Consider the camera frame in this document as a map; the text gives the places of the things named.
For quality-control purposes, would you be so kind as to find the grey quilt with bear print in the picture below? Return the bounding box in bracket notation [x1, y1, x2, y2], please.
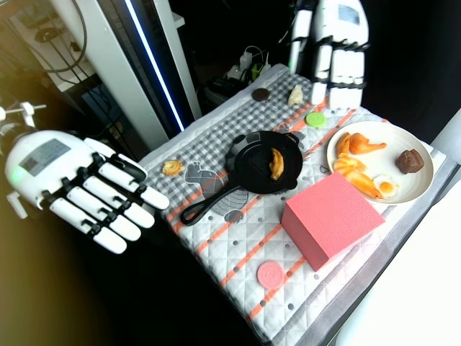
[138, 63, 448, 344]

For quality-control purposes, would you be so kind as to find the toy fried egg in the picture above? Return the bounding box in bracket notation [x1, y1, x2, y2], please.
[372, 174, 400, 199]

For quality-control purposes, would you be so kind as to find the white power strip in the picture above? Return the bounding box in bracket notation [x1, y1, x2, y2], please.
[226, 63, 254, 81]

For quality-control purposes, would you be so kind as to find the toy shrimp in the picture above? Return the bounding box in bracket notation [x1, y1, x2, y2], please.
[345, 169, 385, 200]

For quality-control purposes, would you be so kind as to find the toy chicken drumstick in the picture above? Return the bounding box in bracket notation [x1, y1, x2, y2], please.
[349, 132, 388, 156]

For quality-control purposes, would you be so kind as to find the pink box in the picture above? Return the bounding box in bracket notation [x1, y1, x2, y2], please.
[281, 171, 386, 272]

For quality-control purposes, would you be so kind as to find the black box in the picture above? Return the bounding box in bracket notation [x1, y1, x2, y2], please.
[207, 77, 241, 98]

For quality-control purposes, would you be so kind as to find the white toy dumpling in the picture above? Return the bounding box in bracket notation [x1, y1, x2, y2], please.
[287, 84, 305, 107]

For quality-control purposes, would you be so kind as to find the black looped cable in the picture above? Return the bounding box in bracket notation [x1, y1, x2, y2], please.
[34, 0, 89, 75]

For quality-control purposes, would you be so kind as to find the orange crescent pastry toy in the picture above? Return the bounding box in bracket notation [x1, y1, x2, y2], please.
[335, 132, 352, 158]

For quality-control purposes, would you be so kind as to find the swirl butter cookie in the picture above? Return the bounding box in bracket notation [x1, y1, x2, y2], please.
[161, 159, 184, 177]

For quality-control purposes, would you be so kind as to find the pink sandwich cookie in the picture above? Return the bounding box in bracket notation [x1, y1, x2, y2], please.
[256, 261, 286, 290]

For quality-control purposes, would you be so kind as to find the green sandwich cookie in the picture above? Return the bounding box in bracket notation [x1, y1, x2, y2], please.
[305, 111, 328, 129]

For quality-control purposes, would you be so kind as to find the black cast iron skillet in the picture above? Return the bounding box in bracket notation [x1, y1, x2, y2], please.
[179, 130, 305, 227]

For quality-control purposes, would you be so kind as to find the toy croissant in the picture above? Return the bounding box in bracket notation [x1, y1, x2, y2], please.
[333, 153, 367, 177]

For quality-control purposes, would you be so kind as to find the cream round plate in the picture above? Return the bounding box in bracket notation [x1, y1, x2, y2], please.
[326, 120, 434, 205]

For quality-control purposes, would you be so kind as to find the white pillar with blue light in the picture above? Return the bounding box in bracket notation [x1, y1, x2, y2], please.
[50, 0, 202, 151]

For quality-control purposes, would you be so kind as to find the fried toy dumpling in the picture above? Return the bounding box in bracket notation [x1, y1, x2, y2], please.
[269, 147, 285, 181]

